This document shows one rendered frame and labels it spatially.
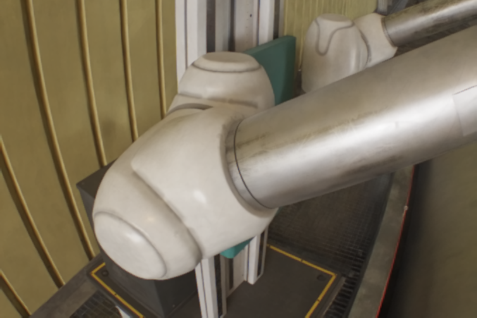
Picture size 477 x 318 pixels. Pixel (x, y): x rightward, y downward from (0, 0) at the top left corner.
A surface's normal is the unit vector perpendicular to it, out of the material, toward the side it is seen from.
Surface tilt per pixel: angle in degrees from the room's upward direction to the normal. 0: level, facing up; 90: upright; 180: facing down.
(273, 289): 0
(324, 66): 87
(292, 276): 0
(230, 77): 45
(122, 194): 35
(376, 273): 1
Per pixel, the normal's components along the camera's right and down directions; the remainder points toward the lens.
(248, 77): 0.51, -0.22
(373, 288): 0.01, -0.86
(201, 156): 0.01, -0.38
